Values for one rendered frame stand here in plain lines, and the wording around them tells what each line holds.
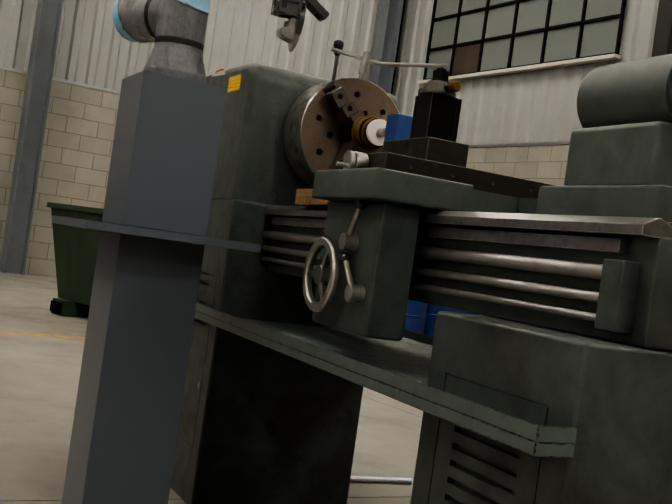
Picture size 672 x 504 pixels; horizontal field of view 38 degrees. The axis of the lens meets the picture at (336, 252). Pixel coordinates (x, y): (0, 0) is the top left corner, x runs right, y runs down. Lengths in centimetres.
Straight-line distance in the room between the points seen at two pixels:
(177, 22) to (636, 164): 118
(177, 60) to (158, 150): 22
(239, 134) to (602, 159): 134
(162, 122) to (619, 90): 105
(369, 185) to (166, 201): 58
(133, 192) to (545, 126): 1002
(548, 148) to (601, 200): 1021
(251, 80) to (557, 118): 928
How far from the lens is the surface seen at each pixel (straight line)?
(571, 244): 155
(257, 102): 273
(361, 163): 201
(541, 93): 1214
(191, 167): 227
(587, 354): 137
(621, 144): 163
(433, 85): 211
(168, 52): 232
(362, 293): 189
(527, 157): 1204
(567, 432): 137
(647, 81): 163
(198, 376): 281
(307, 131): 261
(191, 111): 227
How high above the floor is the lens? 75
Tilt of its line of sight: level
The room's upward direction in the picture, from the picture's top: 8 degrees clockwise
